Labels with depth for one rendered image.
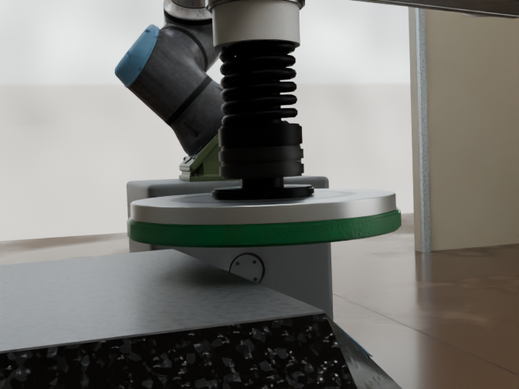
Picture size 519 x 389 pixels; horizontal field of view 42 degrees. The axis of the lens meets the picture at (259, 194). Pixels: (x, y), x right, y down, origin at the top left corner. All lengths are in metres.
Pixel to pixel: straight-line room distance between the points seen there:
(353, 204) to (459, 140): 6.01
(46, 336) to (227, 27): 0.28
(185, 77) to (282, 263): 0.46
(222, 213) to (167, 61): 1.11
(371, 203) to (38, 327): 0.24
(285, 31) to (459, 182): 5.96
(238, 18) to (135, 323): 0.25
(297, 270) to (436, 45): 5.08
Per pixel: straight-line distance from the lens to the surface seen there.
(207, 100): 1.53
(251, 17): 0.53
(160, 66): 1.54
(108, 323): 0.39
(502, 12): 0.90
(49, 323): 0.40
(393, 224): 0.51
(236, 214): 0.45
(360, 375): 0.39
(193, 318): 0.39
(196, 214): 0.46
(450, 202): 6.42
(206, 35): 1.65
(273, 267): 1.45
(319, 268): 1.49
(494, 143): 6.68
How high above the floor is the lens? 0.89
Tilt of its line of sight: 3 degrees down
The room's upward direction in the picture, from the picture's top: 2 degrees counter-clockwise
